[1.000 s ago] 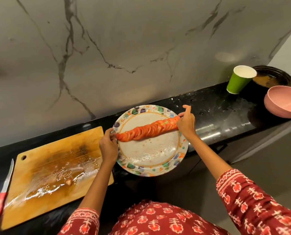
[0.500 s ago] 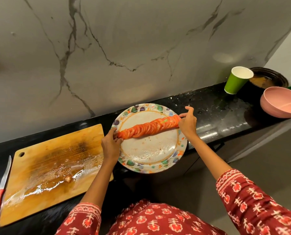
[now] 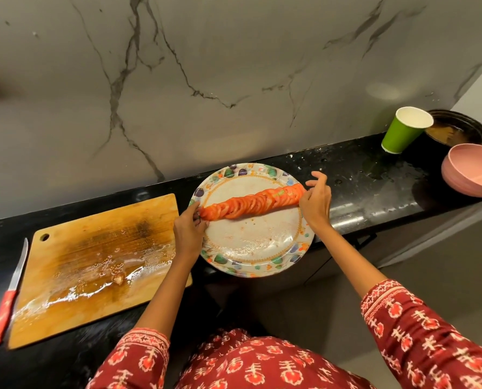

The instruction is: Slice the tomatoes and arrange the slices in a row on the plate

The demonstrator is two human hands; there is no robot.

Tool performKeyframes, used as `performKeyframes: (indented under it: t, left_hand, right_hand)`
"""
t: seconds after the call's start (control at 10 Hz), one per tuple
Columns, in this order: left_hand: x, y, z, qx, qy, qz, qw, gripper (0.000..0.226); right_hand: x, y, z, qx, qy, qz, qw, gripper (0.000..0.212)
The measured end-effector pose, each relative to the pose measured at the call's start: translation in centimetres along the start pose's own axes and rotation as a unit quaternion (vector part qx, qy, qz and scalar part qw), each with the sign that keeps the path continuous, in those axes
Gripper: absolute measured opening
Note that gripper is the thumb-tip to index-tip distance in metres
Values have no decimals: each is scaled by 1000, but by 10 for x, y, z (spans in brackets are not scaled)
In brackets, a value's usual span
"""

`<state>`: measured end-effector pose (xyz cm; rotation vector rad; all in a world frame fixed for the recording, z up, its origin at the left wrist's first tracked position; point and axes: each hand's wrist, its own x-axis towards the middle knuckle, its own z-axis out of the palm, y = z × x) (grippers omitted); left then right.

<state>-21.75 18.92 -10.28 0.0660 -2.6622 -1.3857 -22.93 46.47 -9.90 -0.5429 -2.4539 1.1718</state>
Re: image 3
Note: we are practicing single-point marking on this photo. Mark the person's left hand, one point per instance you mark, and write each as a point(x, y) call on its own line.
point(188, 234)

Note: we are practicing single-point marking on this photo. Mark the person's right hand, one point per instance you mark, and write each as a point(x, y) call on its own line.
point(316, 204)

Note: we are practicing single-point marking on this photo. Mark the floral rimmed plate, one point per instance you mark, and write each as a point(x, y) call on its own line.
point(253, 234)

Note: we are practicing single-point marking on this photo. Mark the row of tomato slices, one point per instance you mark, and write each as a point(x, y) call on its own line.
point(249, 203)

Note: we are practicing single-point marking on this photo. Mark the person's right forearm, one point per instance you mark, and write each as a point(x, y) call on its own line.
point(350, 263)

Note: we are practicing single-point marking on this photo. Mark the person's left forearm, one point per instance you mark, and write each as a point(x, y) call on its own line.
point(164, 295)

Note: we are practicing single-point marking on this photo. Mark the brown lower cabinet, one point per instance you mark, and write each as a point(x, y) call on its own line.
point(326, 279)

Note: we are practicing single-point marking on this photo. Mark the green paper cup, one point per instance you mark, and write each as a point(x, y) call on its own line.
point(401, 135)

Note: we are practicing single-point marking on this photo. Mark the red patterned left sleeve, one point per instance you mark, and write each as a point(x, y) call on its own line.
point(131, 362)

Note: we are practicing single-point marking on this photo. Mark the red patterned sleeve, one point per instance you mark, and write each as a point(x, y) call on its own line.
point(131, 362)
point(427, 340)

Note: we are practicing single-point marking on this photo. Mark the wooden cutting board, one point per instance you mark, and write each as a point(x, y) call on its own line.
point(62, 311)

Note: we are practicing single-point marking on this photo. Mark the red patterned tunic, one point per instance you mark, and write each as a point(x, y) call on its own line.
point(265, 364)

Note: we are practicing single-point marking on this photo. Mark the pink bowl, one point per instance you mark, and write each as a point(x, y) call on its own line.
point(472, 170)

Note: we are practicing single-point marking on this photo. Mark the dark cooking pot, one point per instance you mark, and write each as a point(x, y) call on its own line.
point(466, 121)

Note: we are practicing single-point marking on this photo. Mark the red patterned right sleeve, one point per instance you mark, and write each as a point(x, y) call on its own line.
point(427, 340)

